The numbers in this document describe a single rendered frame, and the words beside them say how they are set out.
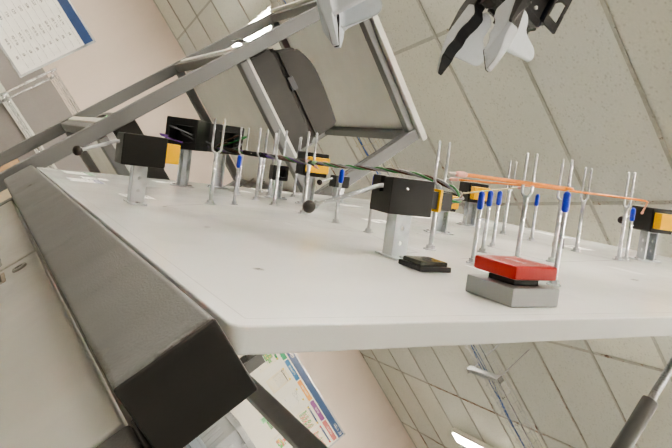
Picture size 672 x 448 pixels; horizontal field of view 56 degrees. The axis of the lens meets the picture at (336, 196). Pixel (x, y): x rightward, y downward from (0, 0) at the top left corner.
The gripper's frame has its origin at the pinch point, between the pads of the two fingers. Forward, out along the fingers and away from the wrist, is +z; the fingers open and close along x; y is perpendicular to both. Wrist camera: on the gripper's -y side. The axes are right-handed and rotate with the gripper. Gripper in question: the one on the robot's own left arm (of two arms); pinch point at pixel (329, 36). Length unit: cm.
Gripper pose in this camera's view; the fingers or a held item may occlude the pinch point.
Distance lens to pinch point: 68.5
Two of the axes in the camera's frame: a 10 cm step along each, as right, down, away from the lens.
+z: 0.3, 9.7, -2.5
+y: 9.5, -1.1, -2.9
